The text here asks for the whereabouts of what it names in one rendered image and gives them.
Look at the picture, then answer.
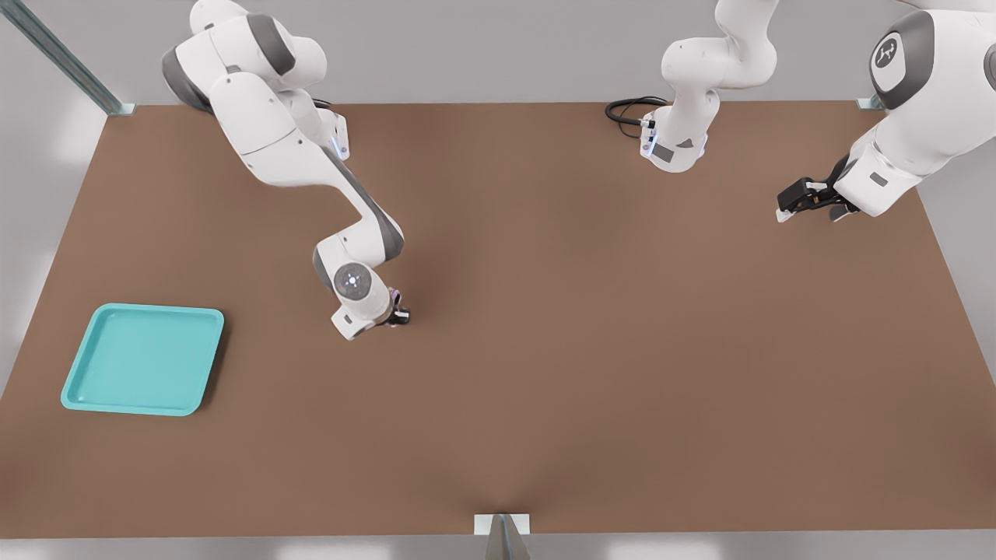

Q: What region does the pale blue-green tray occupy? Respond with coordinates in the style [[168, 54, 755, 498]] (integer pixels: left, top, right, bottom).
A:
[[61, 303, 225, 417]]

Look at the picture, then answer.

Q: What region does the black cable loop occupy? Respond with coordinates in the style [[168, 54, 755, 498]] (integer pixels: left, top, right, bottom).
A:
[[605, 96, 671, 140]]

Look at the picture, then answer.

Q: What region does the silver frame post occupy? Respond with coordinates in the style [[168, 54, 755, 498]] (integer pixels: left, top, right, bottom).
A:
[[474, 513, 531, 560], [0, 0, 136, 117]]

